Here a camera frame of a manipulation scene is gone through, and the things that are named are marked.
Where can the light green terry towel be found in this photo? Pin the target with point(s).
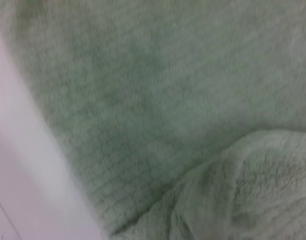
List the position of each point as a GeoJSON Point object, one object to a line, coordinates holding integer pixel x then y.
{"type": "Point", "coordinates": [167, 100]}

